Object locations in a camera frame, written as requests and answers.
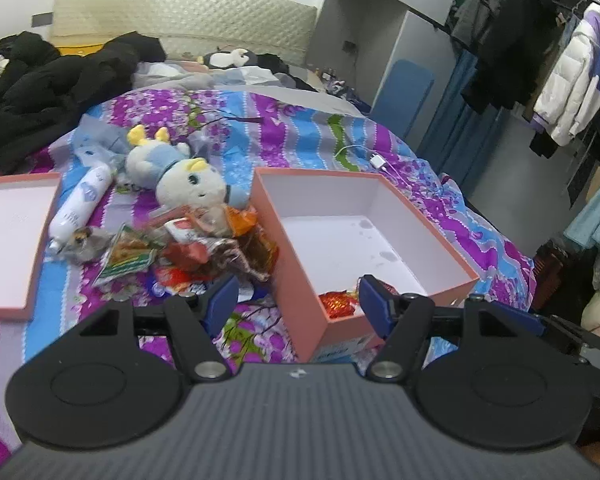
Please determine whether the silver snack packet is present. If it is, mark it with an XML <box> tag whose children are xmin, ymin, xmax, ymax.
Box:
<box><xmin>60</xmin><ymin>226</ymin><xmax>116</xmax><ymax>264</ymax></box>

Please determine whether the shiny red snack packet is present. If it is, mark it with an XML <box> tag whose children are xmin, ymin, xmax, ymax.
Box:
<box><xmin>318</xmin><ymin>284</ymin><xmax>399</xmax><ymax>321</ymax></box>

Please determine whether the blue chair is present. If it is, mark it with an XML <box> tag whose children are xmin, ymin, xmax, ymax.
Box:
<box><xmin>368</xmin><ymin>58</ymin><xmax>436</xmax><ymax>139</ymax></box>

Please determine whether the green snack packet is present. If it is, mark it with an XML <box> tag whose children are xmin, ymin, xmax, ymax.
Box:
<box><xmin>92</xmin><ymin>224</ymin><xmax>161</xmax><ymax>289</ymax></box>

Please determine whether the white puffer jacket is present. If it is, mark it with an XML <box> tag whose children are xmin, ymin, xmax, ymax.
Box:
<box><xmin>532</xmin><ymin>2</ymin><xmax>600</xmax><ymax>149</ymax></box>

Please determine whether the white charger cable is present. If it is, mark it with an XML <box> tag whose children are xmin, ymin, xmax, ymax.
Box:
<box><xmin>332</xmin><ymin>145</ymin><xmax>407</xmax><ymax>184</ymax></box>

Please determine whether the black clothing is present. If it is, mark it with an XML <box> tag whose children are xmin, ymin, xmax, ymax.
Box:
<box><xmin>256</xmin><ymin>52</ymin><xmax>322</xmax><ymax>94</ymax></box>

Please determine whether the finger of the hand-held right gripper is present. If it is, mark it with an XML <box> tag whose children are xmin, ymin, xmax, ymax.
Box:
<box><xmin>500</xmin><ymin>305</ymin><xmax>600</xmax><ymax>361</ymax></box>

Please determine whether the white and blue plush toy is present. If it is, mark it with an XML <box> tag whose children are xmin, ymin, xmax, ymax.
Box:
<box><xmin>125</xmin><ymin>125</ymin><xmax>251</xmax><ymax>209</ymax></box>

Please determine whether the crumpled grey cloth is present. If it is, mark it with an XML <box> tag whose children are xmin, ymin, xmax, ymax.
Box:
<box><xmin>132</xmin><ymin>60</ymin><xmax>281</xmax><ymax>92</ymax></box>

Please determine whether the pink cardboard box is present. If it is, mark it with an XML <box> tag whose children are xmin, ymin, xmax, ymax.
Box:
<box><xmin>250</xmin><ymin>167</ymin><xmax>481</xmax><ymax>364</ymax></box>

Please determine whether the white plastic bottle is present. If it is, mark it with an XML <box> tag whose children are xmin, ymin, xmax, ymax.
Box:
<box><xmin>47</xmin><ymin>165</ymin><xmax>117</xmax><ymax>256</ymax></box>

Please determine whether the beige quilted headboard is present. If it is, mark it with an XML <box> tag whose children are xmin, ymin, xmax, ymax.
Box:
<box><xmin>49</xmin><ymin>0</ymin><xmax>317</xmax><ymax>64</ymax></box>

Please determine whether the black hanging coat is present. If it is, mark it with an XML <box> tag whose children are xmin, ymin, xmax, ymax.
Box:
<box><xmin>460</xmin><ymin>0</ymin><xmax>559</xmax><ymax>117</ymax></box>

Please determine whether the blue hanging cloth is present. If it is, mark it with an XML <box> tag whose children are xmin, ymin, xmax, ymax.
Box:
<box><xmin>414</xmin><ymin>49</ymin><xmax>482</xmax><ymax>182</ymax></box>

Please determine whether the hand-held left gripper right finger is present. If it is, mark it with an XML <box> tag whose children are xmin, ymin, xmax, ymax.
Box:
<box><xmin>357</xmin><ymin>275</ymin><xmax>519</xmax><ymax>382</ymax></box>

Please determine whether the black jacket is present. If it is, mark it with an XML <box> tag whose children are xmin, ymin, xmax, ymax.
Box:
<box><xmin>0</xmin><ymin>31</ymin><xmax>169</xmax><ymax>177</ymax></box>

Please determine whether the grey wardrobe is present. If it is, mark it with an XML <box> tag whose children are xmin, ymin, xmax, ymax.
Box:
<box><xmin>307</xmin><ymin>0</ymin><xmax>469</xmax><ymax>147</ymax></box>

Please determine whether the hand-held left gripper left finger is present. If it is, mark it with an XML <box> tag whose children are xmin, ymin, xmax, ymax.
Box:
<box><xmin>77</xmin><ymin>275</ymin><xmax>241</xmax><ymax>382</ymax></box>

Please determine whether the penguin plush toy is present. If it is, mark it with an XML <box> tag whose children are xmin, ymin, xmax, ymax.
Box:
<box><xmin>199</xmin><ymin>47</ymin><xmax>262</xmax><ymax>72</ymax></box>

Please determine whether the grey hanging jacket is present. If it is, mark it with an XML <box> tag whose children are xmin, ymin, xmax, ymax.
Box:
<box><xmin>450</xmin><ymin>0</ymin><xmax>512</xmax><ymax>52</ymax></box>

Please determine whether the pink box lid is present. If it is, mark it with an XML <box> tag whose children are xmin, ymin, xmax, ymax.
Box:
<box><xmin>0</xmin><ymin>172</ymin><xmax>64</xmax><ymax>321</ymax></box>

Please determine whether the pile of mixed snack packets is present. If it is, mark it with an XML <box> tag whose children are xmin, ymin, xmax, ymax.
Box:
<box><xmin>145</xmin><ymin>204</ymin><xmax>281</xmax><ymax>307</ymax></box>

